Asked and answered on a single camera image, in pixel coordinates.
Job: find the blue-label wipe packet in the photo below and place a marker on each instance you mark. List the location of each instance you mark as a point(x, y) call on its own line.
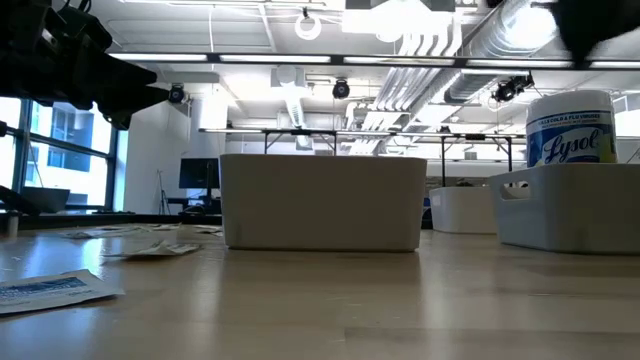
point(50, 290)

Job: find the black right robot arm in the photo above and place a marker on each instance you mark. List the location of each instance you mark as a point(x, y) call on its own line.
point(590, 25)

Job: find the Lysol wipes canister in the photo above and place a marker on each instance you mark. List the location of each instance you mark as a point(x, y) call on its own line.
point(570, 130)

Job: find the white plastic bin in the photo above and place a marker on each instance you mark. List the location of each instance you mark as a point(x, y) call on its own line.
point(460, 210)

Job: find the grey plastic bin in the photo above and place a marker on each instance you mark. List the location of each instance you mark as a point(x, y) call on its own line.
point(570, 215)
point(320, 205)

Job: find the black overhead rig bar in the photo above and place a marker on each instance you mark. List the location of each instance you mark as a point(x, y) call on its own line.
point(336, 59)

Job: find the black hanging camera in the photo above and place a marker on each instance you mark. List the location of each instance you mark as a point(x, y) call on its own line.
point(176, 94)
point(341, 90)
point(506, 91)

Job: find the black computer monitor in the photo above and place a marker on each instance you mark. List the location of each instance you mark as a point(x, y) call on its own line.
point(199, 173)

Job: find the silver ventilation duct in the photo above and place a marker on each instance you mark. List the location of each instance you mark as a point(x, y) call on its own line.
point(480, 75)

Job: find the black background table frame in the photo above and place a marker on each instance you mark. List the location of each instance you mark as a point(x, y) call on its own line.
point(300, 132)

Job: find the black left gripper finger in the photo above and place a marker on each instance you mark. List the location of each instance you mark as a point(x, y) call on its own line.
point(125, 100)
point(115, 70)

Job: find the small white cylinder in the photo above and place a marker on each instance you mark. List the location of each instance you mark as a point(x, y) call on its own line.
point(12, 227)

